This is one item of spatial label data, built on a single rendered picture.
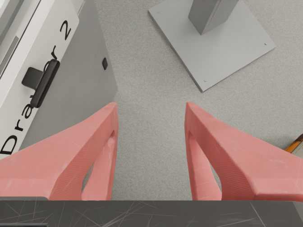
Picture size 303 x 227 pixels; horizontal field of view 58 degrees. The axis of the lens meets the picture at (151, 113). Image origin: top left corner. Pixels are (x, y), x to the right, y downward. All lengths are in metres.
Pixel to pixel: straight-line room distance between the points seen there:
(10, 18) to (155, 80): 1.02
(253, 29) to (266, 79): 0.26
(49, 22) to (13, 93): 0.12
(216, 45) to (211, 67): 0.12
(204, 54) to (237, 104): 0.29
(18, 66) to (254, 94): 1.20
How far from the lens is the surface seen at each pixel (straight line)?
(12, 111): 0.44
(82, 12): 0.59
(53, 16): 0.45
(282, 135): 1.47
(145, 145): 1.29
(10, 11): 0.39
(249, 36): 1.51
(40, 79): 0.42
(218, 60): 1.40
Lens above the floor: 1.28
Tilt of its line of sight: 79 degrees down
